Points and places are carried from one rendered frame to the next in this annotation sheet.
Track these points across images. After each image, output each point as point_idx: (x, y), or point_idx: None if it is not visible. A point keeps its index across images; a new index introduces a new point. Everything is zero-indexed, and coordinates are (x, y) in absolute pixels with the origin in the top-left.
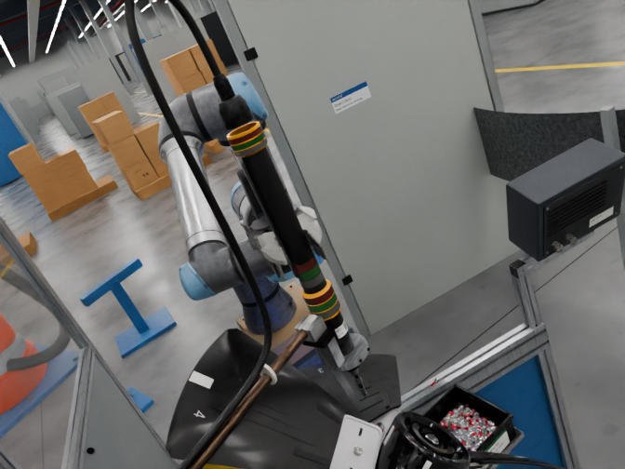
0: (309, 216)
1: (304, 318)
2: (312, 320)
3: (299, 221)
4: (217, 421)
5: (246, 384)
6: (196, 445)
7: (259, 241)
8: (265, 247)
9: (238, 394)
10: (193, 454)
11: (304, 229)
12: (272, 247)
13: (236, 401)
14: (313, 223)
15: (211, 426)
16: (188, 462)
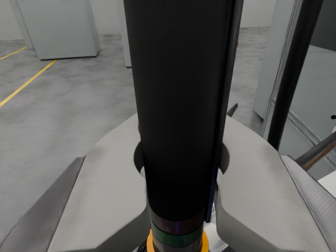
0: (74, 186)
1: (218, 245)
2: (207, 227)
3: (114, 188)
4: (321, 144)
5: (298, 159)
6: (334, 136)
7: (295, 189)
8: (261, 142)
9: (305, 155)
10: (333, 133)
11: (138, 133)
12: (236, 125)
13: (305, 153)
14: (107, 136)
15: (325, 143)
16: (335, 131)
